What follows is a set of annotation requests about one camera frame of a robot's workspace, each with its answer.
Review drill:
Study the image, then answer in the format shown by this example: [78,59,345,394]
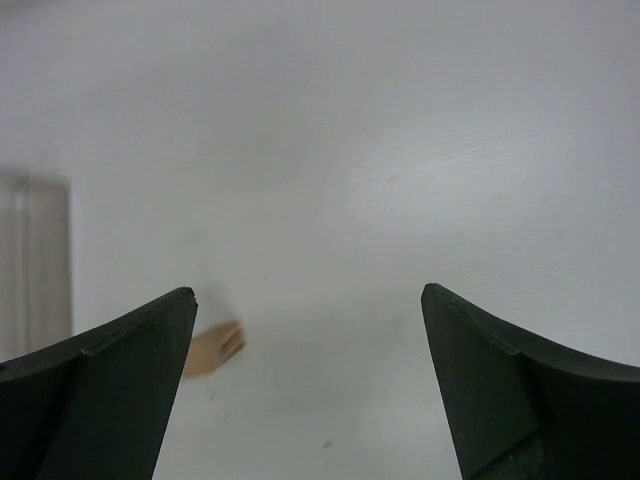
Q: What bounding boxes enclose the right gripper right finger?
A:
[421,283,639,479]

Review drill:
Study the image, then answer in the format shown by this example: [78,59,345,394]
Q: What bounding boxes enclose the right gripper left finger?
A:
[1,287,197,480]

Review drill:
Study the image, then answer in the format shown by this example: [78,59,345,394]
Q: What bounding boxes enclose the wood cube with letter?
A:
[183,321,246,378]

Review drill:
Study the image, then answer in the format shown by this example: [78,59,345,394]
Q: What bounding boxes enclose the clear plastic drawer box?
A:
[1,171,72,361]

